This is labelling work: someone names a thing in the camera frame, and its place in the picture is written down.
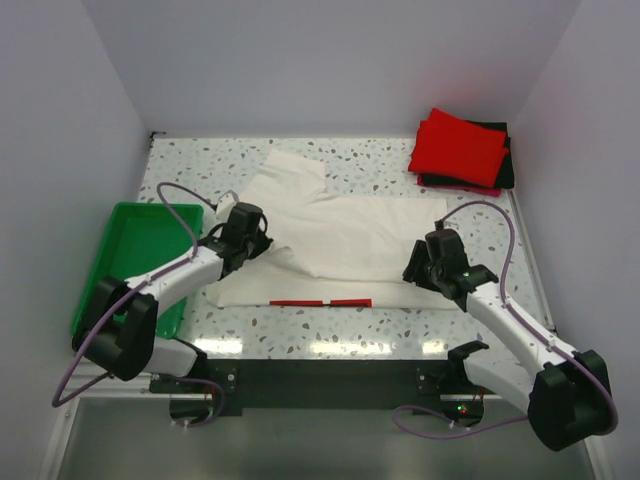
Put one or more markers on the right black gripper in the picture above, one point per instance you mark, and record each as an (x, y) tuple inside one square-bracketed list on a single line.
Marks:
[(412, 271)]

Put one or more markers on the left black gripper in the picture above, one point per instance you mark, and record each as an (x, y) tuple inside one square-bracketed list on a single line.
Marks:
[(263, 244)]

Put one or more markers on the white t shirt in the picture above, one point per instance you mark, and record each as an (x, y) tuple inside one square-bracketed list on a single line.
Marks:
[(329, 247)]

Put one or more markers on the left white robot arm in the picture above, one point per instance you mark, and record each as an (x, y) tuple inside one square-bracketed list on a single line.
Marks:
[(117, 330)]

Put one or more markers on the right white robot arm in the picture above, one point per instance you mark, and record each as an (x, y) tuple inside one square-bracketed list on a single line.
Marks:
[(564, 394)]

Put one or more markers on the green plastic tray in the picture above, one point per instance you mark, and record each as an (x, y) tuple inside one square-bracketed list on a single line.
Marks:
[(139, 238)]

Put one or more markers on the black folded t shirt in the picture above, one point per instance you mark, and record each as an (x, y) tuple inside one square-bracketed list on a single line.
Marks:
[(505, 178)]

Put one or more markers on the red folded t shirt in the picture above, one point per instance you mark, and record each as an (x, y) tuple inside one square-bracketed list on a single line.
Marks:
[(449, 146)]

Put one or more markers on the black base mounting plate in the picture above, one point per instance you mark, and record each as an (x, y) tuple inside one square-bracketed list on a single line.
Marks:
[(236, 386)]

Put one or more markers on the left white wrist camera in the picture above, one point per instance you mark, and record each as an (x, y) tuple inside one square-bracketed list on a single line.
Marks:
[(225, 204)]

